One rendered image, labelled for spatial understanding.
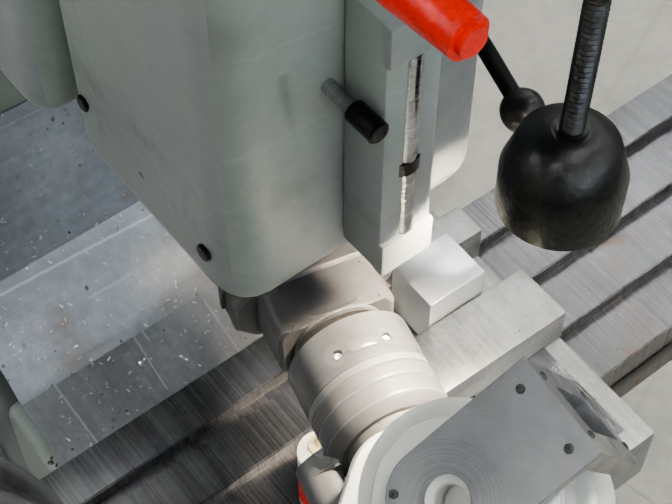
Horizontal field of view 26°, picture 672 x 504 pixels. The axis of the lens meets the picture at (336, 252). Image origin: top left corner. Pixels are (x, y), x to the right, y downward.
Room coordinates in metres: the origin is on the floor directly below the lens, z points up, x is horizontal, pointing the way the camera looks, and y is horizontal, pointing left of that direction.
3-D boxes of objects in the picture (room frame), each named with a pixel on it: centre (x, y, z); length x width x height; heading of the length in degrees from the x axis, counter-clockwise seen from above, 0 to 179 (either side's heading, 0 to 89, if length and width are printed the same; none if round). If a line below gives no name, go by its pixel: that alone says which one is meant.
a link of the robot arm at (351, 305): (0.54, 0.00, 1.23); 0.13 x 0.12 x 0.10; 114
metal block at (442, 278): (0.73, -0.09, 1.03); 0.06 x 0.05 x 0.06; 127
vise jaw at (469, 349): (0.68, -0.12, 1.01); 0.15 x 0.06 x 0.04; 127
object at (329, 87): (0.53, 0.00, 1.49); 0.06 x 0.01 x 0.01; 38
